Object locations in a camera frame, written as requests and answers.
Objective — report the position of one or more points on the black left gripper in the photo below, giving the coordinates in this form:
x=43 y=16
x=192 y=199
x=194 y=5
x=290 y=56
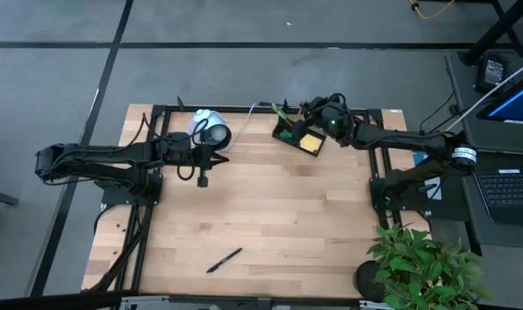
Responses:
x=203 y=161

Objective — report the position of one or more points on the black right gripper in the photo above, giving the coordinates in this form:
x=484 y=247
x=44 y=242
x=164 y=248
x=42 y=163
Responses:
x=334 y=122

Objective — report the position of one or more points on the yellow pencil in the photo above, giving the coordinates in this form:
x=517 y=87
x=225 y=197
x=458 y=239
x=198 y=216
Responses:
x=289 y=122

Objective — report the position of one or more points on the yellow sticky note pad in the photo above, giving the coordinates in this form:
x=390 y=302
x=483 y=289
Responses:
x=310 y=143

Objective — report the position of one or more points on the green card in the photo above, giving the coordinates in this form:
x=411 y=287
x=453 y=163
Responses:
x=285 y=134

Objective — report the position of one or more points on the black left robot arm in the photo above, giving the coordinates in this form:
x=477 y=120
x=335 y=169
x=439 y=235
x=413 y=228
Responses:
x=93 y=157

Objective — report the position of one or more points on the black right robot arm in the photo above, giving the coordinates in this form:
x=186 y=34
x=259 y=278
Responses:
x=399 y=140

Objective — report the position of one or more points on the black mesh desk organizer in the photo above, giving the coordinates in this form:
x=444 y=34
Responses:
x=293 y=144

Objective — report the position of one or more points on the white desk fan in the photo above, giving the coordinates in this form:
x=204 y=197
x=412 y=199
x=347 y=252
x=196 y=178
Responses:
x=220 y=133

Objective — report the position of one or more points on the small white sticker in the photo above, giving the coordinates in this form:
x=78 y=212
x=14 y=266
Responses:
x=396 y=111

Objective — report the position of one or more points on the black pen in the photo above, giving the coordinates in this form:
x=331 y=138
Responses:
x=224 y=260

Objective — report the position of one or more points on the light blue card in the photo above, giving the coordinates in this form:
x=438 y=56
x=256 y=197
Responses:
x=419 y=158

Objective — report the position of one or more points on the white label card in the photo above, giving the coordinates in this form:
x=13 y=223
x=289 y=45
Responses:
x=435 y=191

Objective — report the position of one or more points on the black side desk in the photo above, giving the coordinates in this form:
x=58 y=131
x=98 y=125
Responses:
x=461 y=82

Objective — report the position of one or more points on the black plant pot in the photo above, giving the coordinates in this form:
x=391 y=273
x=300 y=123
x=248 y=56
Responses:
x=366 y=282

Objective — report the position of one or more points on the green leafy plant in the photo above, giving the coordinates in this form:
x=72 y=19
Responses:
x=416 y=267

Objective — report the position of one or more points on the white rod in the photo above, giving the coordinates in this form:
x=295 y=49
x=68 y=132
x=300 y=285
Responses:
x=489 y=97

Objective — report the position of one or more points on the black power adapter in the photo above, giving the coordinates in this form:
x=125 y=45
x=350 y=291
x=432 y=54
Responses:
x=493 y=71

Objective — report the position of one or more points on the black stand legs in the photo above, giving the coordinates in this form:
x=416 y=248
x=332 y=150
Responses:
x=493 y=34

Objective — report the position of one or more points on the black laptop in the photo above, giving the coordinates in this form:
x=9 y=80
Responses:
x=506 y=194

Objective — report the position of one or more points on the monitor with blue screen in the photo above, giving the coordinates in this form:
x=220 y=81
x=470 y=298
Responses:
x=517 y=103

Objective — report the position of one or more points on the black crossbar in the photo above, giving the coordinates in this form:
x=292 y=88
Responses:
x=50 y=301

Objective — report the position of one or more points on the grey furniture foot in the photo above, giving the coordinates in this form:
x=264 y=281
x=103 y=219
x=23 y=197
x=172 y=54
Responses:
x=0 y=197

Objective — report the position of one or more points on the black metal table frame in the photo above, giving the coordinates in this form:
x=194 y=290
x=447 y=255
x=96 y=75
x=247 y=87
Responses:
x=175 y=108

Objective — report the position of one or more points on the silver aluminium bracket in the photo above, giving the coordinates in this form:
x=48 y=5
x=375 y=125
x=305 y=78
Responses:
x=145 y=303
x=373 y=305

